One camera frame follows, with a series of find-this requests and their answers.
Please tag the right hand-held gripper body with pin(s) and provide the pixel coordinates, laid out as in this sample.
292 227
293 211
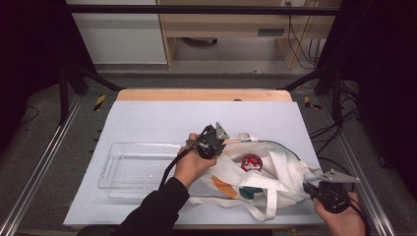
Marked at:
332 196

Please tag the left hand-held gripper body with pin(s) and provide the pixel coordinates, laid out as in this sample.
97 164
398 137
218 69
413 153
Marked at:
209 144

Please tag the white tote bag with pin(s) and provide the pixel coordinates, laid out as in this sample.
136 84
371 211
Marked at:
282 187

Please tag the red round tin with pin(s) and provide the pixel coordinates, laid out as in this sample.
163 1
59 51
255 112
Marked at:
251 163

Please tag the clear plastic tray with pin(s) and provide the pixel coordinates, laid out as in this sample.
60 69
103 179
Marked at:
134 170

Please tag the person's left hand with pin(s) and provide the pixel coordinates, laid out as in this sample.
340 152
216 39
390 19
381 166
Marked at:
190 164

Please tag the person's right hand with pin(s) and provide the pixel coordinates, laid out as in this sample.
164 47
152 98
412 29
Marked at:
344 223

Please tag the white table cover sheet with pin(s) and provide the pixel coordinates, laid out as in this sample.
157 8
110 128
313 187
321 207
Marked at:
196 118

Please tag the black metal stand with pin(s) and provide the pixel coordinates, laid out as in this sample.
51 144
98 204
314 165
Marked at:
336 91
64 91

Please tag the light wooden desk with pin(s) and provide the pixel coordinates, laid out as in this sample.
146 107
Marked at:
229 24

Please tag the black curtain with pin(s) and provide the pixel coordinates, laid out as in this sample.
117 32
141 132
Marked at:
380 82
29 65

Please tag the white cabinet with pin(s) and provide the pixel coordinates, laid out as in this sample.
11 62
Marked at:
121 36

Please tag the white power strip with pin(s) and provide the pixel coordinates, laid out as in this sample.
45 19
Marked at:
295 2

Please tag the aluminium rail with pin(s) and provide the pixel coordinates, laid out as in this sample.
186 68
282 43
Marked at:
360 164
39 164

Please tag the black horizontal frame bar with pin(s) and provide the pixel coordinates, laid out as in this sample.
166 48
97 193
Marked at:
196 10

